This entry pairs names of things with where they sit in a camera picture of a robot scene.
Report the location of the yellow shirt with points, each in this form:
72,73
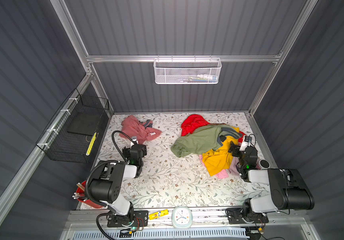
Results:
218,158

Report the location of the black wire side basket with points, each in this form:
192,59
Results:
59,145

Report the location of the olive green shirt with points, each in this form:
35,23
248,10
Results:
203,139

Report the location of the floral patterned table mat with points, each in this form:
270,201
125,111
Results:
167,181

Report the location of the black pad in basket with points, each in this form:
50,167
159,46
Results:
84,124

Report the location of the red pencil cup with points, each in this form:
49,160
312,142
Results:
79,195

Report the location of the white wire wall basket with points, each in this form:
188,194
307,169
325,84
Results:
169,71

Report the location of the yellow strip in basket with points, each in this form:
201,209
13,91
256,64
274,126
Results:
91,144

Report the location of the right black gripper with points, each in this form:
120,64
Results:
237,150

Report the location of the dusty pink grey-trimmed shirt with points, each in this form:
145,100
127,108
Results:
143,131

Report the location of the light pink cloth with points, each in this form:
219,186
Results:
223,174

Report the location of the mint green alarm clock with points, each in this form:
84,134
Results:
182,218

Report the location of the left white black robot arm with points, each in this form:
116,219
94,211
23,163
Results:
103,185

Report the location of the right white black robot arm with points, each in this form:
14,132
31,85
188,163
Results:
288,190

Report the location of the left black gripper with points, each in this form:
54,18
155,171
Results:
126,153

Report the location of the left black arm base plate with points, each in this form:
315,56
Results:
132,219

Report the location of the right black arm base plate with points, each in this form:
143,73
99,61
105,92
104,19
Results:
239,216

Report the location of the red cloth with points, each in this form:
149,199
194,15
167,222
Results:
191,123

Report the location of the mauve cloth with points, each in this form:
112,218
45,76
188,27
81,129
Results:
233,169

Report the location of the yellow glue tube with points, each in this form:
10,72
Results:
158,214

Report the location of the items in white basket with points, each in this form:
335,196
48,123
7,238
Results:
211,79

